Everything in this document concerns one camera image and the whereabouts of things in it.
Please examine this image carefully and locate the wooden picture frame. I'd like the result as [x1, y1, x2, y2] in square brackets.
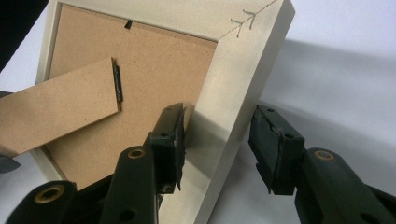
[0, 0, 296, 224]

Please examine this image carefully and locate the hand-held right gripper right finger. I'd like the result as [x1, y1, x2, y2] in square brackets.
[248, 105, 306, 196]

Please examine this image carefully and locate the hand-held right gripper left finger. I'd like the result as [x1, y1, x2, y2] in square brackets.
[144, 103, 188, 195]

